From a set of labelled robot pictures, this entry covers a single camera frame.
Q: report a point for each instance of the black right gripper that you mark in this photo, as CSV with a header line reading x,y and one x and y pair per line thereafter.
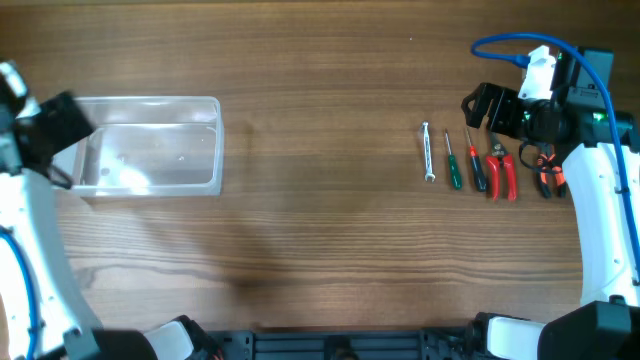
x,y
505,99

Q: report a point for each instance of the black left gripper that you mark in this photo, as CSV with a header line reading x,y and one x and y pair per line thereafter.
x,y
68,118

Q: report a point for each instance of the red handled cutting pliers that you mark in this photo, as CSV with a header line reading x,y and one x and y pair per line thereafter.
x,y
499,161

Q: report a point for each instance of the orange black needle-nose pliers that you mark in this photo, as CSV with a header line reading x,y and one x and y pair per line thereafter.
x,y
549,169

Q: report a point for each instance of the clear plastic container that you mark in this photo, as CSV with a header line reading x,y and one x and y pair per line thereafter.
x,y
157,146

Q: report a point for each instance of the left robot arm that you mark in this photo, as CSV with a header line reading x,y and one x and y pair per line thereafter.
x,y
47,316

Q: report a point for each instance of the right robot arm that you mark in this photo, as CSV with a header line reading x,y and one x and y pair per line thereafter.
x,y
565,109

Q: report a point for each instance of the small silver wrench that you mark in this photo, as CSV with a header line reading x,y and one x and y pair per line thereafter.
x,y
426,145

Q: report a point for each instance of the red black handled screwdriver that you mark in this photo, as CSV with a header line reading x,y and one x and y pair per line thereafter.
x,y
479,177

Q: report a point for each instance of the green handled screwdriver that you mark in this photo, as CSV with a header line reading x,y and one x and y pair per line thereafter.
x,y
455,175

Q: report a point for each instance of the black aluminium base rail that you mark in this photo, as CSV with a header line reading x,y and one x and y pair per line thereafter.
x,y
425,344

